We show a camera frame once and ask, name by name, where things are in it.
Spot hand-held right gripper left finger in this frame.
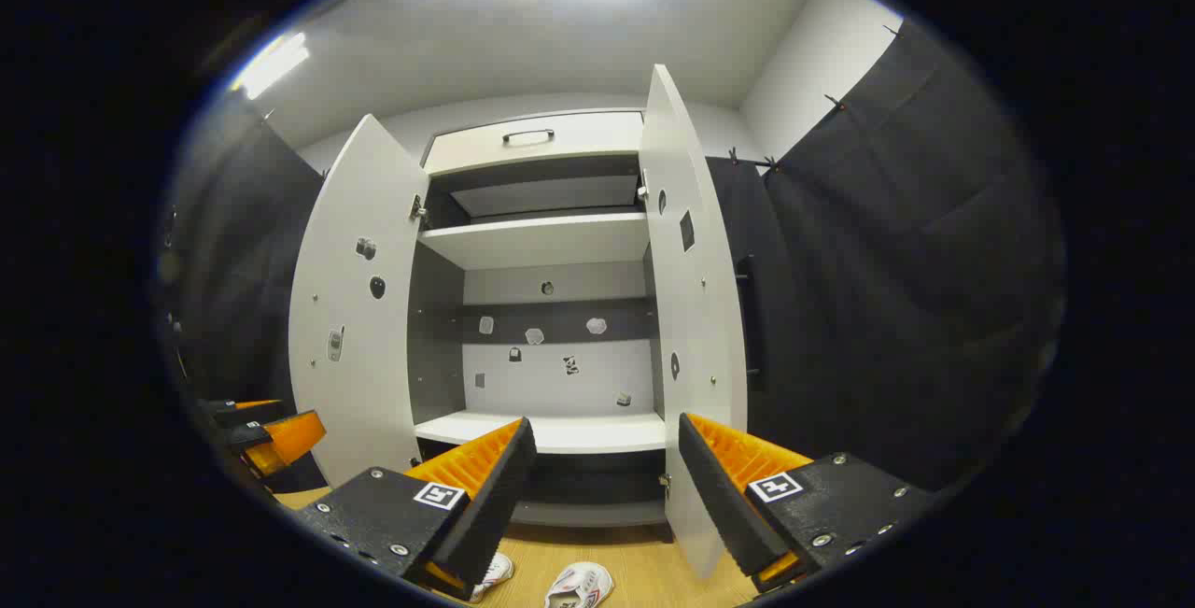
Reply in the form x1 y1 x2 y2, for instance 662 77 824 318
294 417 539 602

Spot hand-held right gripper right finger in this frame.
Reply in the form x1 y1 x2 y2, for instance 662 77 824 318
678 412 937 595

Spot white canvas shoe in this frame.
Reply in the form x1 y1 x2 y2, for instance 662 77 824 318
544 561 614 608
467 552 515 604

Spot white shoe cabinet door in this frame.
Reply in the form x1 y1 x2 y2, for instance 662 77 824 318
640 64 750 581
288 113 430 489

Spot white shoe cabinet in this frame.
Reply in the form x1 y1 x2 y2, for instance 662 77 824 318
408 108 675 530

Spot white cabinet shelf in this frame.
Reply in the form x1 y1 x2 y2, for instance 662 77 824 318
414 410 668 455
417 213 650 271

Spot narrow ceiling light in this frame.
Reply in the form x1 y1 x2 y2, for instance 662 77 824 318
232 32 311 100

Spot black door handle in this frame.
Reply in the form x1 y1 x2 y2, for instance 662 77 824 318
736 255 759 375

